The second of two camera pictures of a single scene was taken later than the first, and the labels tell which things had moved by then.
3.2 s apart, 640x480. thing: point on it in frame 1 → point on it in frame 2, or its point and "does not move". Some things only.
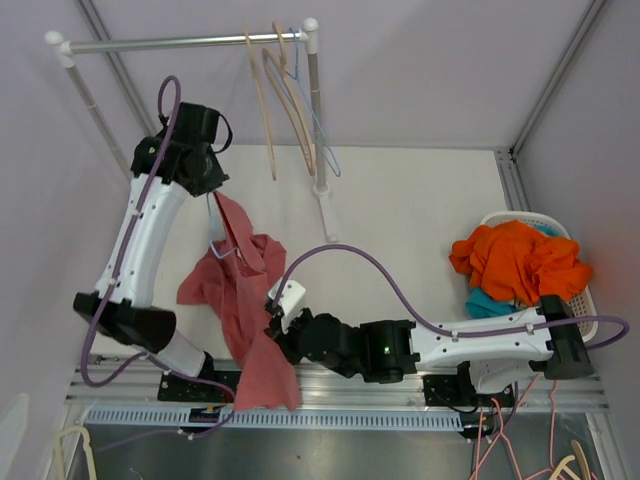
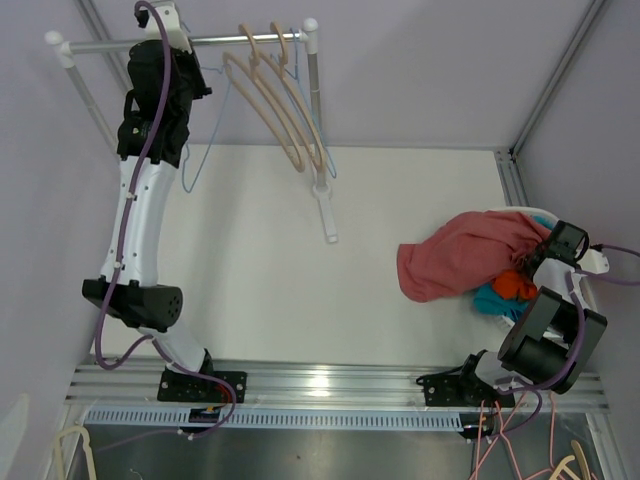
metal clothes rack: [64, 47] does not move
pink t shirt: [240, 273] → [465, 252]
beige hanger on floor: [86, 444] does not move
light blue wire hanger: [210, 231] → [210, 129]
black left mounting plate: [177, 388] does not move
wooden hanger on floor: [581, 457] does not move
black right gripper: [286, 339] → [527, 271]
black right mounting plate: [459, 390] does not move
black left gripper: [213, 181] → [191, 62]
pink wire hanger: [478, 463] does not move
